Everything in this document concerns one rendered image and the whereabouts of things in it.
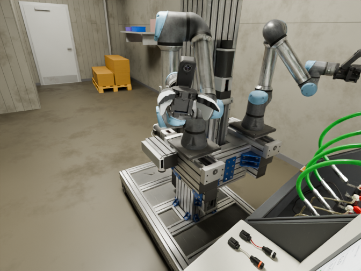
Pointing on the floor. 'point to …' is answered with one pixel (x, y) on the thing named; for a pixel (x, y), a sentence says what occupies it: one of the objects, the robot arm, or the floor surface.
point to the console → (332, 244)
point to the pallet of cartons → (112, 73)
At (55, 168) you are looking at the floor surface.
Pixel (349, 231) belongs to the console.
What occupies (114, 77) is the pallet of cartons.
